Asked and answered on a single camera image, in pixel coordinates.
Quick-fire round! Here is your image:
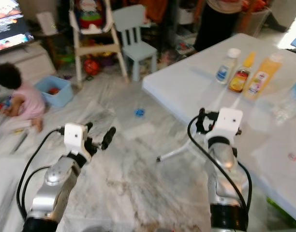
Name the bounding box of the white television cabinet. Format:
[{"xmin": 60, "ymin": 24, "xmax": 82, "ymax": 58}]
[{"xmin": 0, "ymin": 43, "xmax": 56, "ymax": 87}]

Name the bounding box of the light blue child chair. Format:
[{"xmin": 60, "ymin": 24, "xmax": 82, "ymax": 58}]
[{"xmin": 112, "ymin": 4, "xmax": 158, "ymax": 82}]

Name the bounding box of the wooden white high chair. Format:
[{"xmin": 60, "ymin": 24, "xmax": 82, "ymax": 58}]
[{"xmin": 69, "ymin": 0, "xmax": 128, "ymax": 87}]

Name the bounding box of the flat screen television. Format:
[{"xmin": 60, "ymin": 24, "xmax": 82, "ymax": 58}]
[{"xmin": 0, "ymin": 0, "xmax": 35, "ymax": 53}]

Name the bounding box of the orange juice bottle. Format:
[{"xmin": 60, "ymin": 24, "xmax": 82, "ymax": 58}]
[{"xmin": 243, "ymin": 53, "xmax": 284, "ymax": 101}]

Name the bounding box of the white folding table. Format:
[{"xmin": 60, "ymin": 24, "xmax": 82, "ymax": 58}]
[{"xmin": 142, "ymin": 33, "xmax": 296, "ymax": 213}]

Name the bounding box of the blue plastic bin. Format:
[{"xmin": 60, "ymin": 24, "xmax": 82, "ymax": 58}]
[{"xmin": 33, "ymin": 75, "xmax": 74, "ymax": 108}]

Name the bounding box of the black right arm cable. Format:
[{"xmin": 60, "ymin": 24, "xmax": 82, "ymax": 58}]
[{"xmin": 187, "ymin": 115, "xmax": 252, "ymax": 213}]

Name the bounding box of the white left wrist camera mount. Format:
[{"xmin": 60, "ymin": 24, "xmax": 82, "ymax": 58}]
[{"xmin": 63, "ymin": 122, "xmax": 88, "ymax": 155}]

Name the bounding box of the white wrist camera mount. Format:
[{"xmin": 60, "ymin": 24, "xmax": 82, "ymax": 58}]
[
  {"xmin": 63, "ymin": 122, "xmax": 88, "ymax": 155},
  {"xmin": 212, "ymin": 107, "xmax": 244, "ymax": 143}
]

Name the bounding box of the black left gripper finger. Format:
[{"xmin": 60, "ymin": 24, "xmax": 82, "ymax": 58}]
[{"xmin": 102, "ymin": 126, "xmax": 117, "ymax": 151}]

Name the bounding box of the red ball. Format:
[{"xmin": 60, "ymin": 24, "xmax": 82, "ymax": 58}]
[{"xmin": 83, "ymin": 59, "xmax": 100, "ymax": 76}]

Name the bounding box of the child in pink shirt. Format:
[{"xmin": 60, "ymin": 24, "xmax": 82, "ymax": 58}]
[{"xmin": 0, "ymin": 62, "xmax": 44, "ymax": 133}]

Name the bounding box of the honey bottle yellow cap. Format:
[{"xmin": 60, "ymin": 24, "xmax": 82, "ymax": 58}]
[{"xmin": 227, "ymin": 52, "xmax": 256, "ymax": 93}]

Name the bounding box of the white paper card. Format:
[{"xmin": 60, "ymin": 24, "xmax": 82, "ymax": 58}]
[{"xmin": 36, "ymin": 12, "xmax": 58, "ymax": 35}]

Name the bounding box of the green plastic object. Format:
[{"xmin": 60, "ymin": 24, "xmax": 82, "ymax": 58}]
[{"xmin": 266, "ymin": 197, "xmax": 296, "ymax": 228}]

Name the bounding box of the person in black skirt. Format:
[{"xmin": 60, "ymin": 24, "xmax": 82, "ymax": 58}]
[{"xmin": 192, "ymin": 0, "xmax": 245, "ymax": 53}]

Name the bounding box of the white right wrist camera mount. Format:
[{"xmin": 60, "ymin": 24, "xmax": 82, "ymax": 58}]
[{"xmin": 212, "ymin": 107, "xmax": 244, "ymax": 143}]

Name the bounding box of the clear bottle white cap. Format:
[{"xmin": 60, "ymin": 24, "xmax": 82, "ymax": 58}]
[{"xmin": 215, "ymin": 48, "xmax": 242, "ymax": 85}]

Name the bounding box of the red plush toy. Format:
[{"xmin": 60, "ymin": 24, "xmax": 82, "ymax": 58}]
[{"xmin": 75, "ymin": 0, "xmax": 105, "ymax": 29}]

